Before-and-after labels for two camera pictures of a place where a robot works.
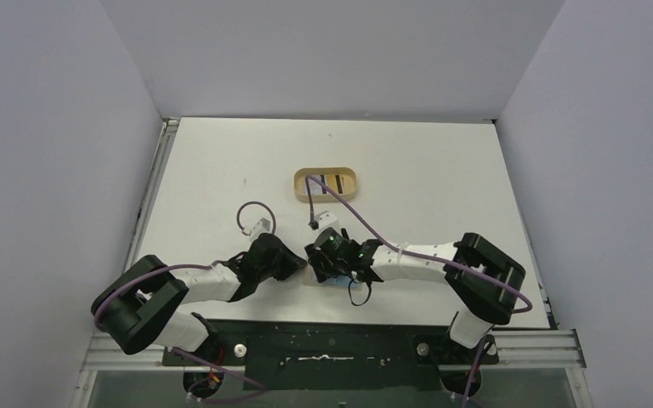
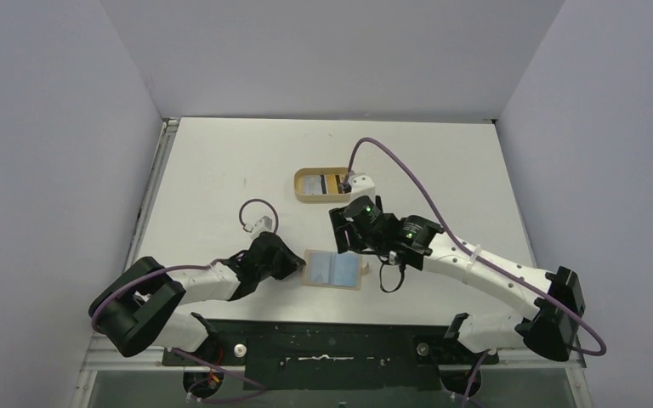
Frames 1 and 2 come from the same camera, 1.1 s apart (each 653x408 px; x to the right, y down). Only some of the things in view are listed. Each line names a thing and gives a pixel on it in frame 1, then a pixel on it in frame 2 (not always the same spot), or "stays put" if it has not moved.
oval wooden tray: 350,184 stays put
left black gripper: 284,263 stays put
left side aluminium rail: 150,191 stays put
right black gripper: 320,265 → 341,229
